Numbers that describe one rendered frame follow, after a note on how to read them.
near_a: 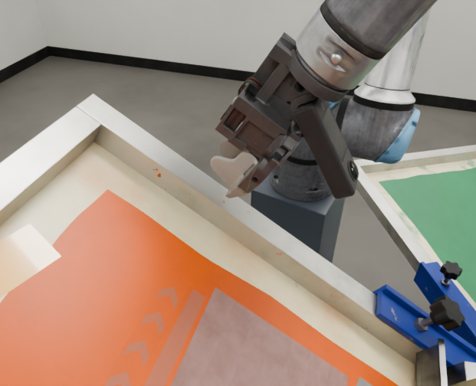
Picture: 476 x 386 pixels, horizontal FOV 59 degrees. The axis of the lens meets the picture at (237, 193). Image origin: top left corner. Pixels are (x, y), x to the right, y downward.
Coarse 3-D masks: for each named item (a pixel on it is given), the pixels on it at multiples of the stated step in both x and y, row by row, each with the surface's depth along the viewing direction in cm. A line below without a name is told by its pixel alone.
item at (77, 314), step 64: (64, 256) 44; (128, 256) 48; (192, 256) 53; (0, 320) 38; (64, 320) 40; (128, 320) 44; (256, 320) 52; (192, 384) 43; (256, 384) 47; (320, 384) 51; (384, 384) 57
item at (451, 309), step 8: (448, 296) 58; (432, 304) 57; (440, 304) 56; (448, 304) 57; (456, 304) 58; (432, 312) 57; (440, 312) 56; (448, 312) 56; (456, 312) 56; (416, 320) 60; (424, 320) 59; (432, 320) 58; (440, 320) 56; (448, 320) 55; (456, 320) 55; (464, 320) 57; (416, 328) 60; (424, 328) 59; (448, 328) 56; (456, 328) 56
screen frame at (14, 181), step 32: (96, 96) 55; (64, 128) 49; (96, 128) 52; (128, 128) 55; (32, 160) 45; (64, 160) 48; (128, 160) 55; (160, 160) 54; (0, 192) 41; (32, 192) 45; (192, 192) 55; (224, 192) 57; (0, 224) 42; (224, 224) 57; (256, 224) 57; (288, 256) 57; (320, 256) 60; (320, 288) 58; (352, 288) 59; (352, 320) 60; (416, 352) 60
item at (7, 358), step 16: (0, 336) 37; (0, 352) 36; (16, 352) 37; (0, 368) 36; (16, 368) 36; (32, 368) 37; (48, 368) 37; (0, 384) 35; (16, 384) 35; (32, 384) 36; (48, 384) 37; (64, 384) 37; (80, 384) 38
